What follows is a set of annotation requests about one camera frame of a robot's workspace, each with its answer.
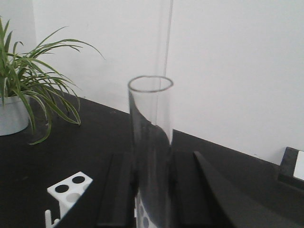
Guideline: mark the white plant pot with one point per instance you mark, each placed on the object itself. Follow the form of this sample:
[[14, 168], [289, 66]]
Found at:
[[13, 116]]

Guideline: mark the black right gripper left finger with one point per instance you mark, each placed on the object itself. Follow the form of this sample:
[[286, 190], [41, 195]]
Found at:
[[108, 202]]

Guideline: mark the tall glass test tube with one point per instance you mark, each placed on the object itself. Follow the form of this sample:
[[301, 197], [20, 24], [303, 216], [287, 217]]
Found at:
[[150, 110]]

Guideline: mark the white test tube rack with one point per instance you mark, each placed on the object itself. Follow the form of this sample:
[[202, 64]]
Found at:
[[66, 192]]

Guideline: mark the white socket on black base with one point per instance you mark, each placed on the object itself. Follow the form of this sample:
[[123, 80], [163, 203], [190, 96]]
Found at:
[[287, 168]]

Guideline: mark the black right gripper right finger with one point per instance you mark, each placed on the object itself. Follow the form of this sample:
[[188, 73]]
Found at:
[[237, 192]]

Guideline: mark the white wall trim strip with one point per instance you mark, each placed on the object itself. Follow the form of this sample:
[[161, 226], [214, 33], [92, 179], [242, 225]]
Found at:
[[163, 37]]

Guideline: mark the green spider plant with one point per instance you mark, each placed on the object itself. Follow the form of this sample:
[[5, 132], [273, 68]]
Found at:
[[27, 77]]

